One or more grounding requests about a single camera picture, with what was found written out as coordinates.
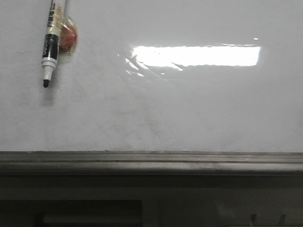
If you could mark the grey aluminium whiteboard tray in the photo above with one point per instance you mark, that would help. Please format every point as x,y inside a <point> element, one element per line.
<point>149,163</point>

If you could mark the white whiteboard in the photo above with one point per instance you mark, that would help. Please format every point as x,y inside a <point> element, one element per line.
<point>155,75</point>

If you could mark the black white whiteboard marker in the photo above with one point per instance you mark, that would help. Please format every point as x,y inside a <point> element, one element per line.
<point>52,38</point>

